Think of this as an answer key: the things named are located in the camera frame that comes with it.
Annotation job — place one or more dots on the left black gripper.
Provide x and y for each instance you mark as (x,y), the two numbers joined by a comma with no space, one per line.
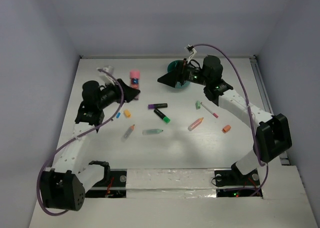
(129,93)

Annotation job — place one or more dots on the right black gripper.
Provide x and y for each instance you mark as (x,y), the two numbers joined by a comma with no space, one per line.
(169,78)

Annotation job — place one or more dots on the teal round pen holder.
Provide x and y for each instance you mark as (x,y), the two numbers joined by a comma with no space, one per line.
(174,66)

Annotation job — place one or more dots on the pink capped bottle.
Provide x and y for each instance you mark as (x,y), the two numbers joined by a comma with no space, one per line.
(134,78)

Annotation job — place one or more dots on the purple black highlighter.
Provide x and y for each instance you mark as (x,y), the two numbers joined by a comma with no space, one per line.
(157,106)

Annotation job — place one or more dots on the green black highlighter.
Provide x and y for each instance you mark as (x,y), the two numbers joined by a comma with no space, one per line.
(162,116)

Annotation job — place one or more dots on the pink white marker pen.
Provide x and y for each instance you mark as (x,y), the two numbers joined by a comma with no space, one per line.
(210,111)

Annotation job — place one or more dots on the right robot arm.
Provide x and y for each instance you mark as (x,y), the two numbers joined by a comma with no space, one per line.
(271,133)

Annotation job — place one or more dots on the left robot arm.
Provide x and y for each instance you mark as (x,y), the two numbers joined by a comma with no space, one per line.
(64,185)

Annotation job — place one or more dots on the yellow orange eraser cap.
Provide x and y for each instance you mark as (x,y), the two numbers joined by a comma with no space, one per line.
(127,114)

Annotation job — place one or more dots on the green eraser cap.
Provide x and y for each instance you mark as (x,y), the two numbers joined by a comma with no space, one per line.
(198,105)

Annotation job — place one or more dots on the clear orange tip pencil case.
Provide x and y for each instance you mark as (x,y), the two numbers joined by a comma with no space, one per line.
(128,133)

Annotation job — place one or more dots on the green pencil shaped case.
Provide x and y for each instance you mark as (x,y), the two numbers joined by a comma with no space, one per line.
(152,131)

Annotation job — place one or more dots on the orange pencil shaped case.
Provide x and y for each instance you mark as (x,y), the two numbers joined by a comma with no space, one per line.
(195,124)

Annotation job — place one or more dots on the orange eraser cap right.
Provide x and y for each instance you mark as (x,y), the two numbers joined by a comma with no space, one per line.
(226,128)

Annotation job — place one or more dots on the white foil front board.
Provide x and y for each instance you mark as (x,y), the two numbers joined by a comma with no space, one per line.
(170,183)

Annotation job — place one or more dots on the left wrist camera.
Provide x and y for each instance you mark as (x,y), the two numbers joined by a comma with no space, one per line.
(105,71)

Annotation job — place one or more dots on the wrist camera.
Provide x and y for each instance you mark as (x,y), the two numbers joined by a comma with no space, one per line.
(192,52)
(105,71)

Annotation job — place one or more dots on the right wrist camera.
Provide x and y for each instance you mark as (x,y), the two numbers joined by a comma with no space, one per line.
(192,52)

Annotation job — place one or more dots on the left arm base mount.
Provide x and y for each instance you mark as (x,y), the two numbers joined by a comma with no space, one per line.
(112,185)

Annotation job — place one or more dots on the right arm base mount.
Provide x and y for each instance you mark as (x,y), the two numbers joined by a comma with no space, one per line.
(228,186)

